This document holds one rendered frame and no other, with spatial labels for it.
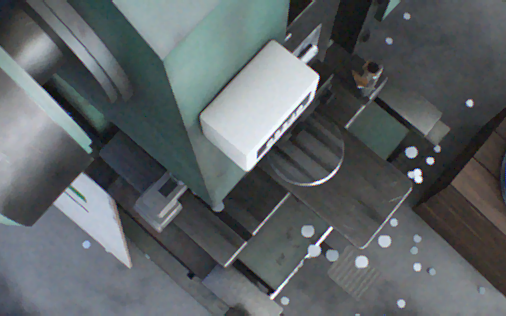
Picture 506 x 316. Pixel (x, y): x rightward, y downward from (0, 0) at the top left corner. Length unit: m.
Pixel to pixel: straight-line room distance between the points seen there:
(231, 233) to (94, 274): 0.82
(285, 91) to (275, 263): 0.69
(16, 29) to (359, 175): 0.66
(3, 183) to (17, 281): 1.48
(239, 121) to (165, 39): 0.10
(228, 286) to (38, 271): 0.87
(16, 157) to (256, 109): 0.14
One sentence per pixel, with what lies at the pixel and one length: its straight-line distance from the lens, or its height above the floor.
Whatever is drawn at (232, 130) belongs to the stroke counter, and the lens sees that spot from 0.34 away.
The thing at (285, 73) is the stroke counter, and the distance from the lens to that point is 0.36.
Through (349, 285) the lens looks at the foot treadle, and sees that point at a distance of 1.52.
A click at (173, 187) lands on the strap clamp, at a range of 0.94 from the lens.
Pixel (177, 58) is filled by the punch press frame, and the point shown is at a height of 1.42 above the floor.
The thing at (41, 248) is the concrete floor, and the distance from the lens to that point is 1.78.
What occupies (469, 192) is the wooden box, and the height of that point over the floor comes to 0.35.
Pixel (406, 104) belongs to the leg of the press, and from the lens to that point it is 1.13.
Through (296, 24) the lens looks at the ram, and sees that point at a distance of 0.57.
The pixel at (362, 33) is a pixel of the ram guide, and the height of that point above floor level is 1.05.
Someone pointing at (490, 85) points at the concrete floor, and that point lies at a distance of 1.96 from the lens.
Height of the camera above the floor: 1.66
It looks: 75 degrees down
